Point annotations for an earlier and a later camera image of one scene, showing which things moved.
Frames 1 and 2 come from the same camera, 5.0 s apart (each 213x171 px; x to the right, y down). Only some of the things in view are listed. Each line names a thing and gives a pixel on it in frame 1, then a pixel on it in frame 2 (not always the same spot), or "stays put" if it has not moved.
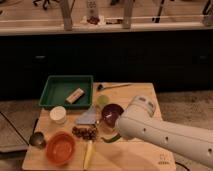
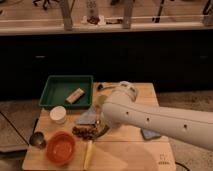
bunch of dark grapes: [85, 133] stays put
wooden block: [75, 96] stays put
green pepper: [112, 140] to [102, 129]
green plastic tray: [74, 90] stays put
